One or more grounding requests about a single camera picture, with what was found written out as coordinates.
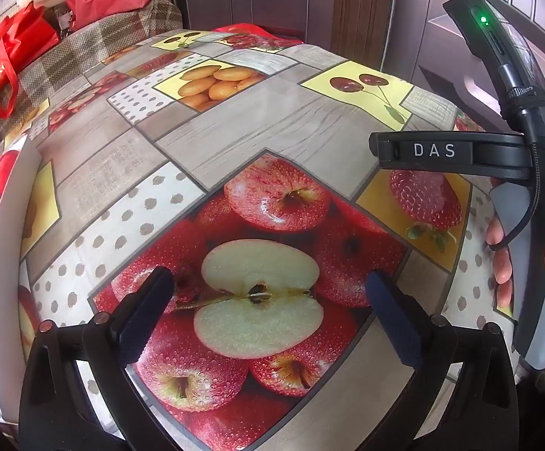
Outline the person's right hand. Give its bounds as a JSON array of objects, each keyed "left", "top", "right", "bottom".
[{"left": 485, "top": 216, "right": 545, "bottom": 325}]

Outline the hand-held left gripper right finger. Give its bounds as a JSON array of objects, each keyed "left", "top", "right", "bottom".
[{"left": 365, "top": 270, "right": 529, "bottom": 451}]

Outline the fruit print tablecloth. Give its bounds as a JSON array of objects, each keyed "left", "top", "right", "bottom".
[{"left": 0, "top": 23, "right": 527, "bottom": 451}]

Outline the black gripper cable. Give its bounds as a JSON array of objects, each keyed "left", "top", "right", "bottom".
[{"left": 487, "top": 94, "right": 543, "bottom": 251}]

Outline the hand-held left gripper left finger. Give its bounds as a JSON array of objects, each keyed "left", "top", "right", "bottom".
[{"left": 18, "top": 265, "right": 177, "bottom": 451}]

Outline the red tote bag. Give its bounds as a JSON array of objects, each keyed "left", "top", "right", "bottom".
[{"left": 0, "top": 2, "right": 62, "bottom": 135}]

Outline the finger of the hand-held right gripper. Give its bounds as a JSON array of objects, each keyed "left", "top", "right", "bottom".
[{"left": 368, "top": 132, "right": 536, "bottom": 183}]

